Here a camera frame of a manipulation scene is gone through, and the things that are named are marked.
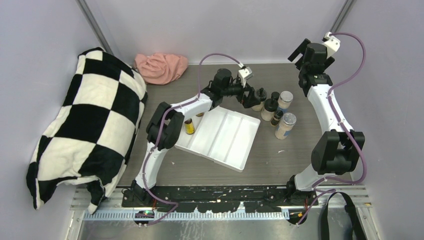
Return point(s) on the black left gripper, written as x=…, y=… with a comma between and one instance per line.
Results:
x=251, y=100

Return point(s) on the black lid handled spice jar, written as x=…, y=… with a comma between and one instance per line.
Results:
x=269, y=107

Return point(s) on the yellow label bottle taped cap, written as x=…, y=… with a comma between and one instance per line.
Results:
x=189, y=126

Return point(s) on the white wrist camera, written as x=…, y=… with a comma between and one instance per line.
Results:
x=244, y=73
x=331, y=43

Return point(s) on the pink crumpled cloth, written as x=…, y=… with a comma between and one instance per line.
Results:
x=160, y=68

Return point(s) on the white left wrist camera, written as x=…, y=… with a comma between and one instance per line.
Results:
x=244, y=73

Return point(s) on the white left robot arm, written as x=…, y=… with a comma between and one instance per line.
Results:
x=163, y=129

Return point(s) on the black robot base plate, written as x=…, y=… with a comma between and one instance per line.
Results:
x=218, y=198

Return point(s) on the silver lid blue label jar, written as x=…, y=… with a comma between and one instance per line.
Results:
x=285, y=125

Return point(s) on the taped black lid spice jar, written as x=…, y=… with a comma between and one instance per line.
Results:
x=261, y=95

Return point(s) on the white divided organizer tray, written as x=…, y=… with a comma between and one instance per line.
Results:
x=222, y=136

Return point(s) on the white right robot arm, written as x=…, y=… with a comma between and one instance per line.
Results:
x=337, y=151

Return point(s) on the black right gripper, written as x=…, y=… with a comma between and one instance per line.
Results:
x=301, y=49

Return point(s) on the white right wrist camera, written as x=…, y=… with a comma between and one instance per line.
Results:
x=331, y=43

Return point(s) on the black white checkered blanket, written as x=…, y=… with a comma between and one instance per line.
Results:
x=91, y=139

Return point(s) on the small taped black cap bottle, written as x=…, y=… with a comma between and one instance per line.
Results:
x=277, y=115

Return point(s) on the silver lid peppercorn jar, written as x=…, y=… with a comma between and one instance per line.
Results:
x=284, y=101

